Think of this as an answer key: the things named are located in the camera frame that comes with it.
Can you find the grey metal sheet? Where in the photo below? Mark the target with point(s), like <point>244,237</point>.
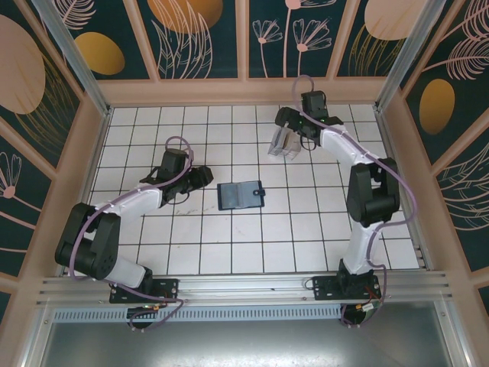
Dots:
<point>244,344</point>

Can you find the long aluminium rail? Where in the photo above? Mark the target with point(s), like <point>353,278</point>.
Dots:
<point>244,286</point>

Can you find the aluminium frame post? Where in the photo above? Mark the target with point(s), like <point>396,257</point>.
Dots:
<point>407,57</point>
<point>79,65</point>

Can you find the silver credit card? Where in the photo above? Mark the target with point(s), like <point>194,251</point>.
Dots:
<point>279,138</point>

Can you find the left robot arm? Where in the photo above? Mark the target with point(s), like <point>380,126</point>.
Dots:
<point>130,199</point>

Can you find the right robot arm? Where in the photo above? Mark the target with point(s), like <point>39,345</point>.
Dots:
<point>359,244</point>

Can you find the short aluminium side rail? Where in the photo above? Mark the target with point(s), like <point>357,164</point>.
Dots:
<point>423,258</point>

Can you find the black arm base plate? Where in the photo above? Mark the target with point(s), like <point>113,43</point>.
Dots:
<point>324,288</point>
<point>168,290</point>

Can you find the navy card holder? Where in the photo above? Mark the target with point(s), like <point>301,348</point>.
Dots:
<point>240,195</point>

